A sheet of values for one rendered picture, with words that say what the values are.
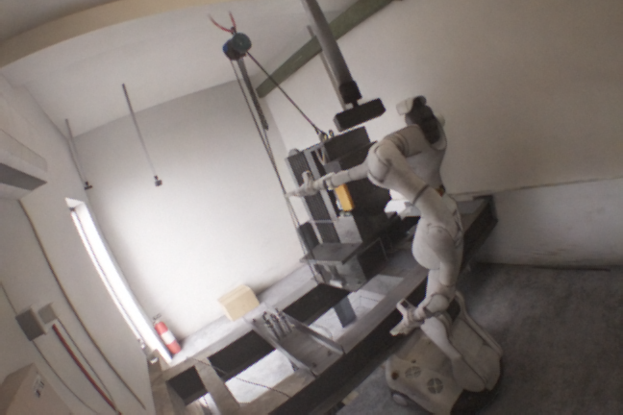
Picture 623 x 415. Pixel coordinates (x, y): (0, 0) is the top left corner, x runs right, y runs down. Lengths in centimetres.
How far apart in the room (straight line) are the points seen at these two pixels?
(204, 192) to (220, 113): 110
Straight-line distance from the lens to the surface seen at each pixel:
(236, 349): 225
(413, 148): 105
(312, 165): 204
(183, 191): 395
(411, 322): 128
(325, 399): 173
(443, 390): 175
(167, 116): 411
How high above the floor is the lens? 167
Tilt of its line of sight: 8 degrees down
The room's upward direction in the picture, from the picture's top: 23 degrees counter-clockwise
